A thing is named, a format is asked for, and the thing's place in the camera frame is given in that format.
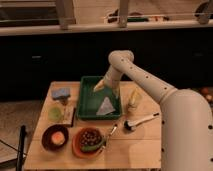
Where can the dark berries pile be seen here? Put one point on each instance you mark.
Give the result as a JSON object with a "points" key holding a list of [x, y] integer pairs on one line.
{"points": [[91, 138]]}

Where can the green round lid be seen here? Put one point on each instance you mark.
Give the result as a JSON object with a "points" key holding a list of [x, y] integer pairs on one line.
{"points": [[55, 115]]}

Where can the grey towel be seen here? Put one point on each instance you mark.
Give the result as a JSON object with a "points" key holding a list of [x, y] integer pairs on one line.
{"points": [[106, 107]]}

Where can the blue sponge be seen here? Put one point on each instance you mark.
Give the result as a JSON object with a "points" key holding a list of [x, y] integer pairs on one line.
{"points": [[61, 93]]}

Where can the green plastic tray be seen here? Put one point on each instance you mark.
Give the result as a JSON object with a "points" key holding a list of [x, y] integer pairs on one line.
{"points": [[89, 101]]}

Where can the wooden cutting block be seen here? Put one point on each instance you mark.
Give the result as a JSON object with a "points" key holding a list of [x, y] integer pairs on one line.
{"points": [[68, 116]]}

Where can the orange plate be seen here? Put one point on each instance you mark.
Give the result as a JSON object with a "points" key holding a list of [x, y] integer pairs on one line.
{"points": [[76, 144]]}

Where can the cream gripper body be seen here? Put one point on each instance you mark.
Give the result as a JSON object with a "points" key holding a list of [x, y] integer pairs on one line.
{"points": [[110, 82]]}

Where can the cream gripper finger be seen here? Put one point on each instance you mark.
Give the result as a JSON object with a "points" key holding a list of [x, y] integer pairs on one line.
{"points": [[99, 86], [116, 92]]}

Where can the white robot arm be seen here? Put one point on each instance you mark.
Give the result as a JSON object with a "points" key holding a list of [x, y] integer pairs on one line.
{"points": [[187, 119]]}

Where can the dark brown bowl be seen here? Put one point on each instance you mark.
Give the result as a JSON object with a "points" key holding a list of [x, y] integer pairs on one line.
{"points": [[55, 137]]}

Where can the white handled brush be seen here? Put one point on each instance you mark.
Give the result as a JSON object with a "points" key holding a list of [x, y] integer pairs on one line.
{"points": [[132, 124]]}

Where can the green pepper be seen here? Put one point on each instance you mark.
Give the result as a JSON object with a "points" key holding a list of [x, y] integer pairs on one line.
{"points": [[91, 148]]}

